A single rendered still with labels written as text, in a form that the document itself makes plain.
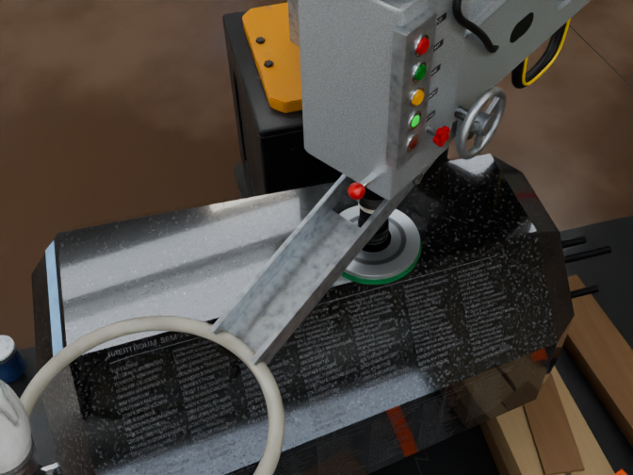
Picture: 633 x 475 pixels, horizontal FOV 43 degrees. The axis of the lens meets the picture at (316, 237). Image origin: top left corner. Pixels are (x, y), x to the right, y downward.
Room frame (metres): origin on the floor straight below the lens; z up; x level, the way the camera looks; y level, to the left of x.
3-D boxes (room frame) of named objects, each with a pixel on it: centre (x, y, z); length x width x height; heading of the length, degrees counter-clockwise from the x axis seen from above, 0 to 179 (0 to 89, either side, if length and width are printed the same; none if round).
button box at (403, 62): (1.03, -0.16, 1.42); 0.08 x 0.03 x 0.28; 137
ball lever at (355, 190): (1.02, -0.09, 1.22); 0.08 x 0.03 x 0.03; 137
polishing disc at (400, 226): (1.16, -0.13, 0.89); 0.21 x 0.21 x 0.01
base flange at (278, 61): (2.06, -0.07, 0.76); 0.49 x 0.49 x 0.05; 13
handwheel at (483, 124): (1.17, -0.30, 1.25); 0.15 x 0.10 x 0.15; 137
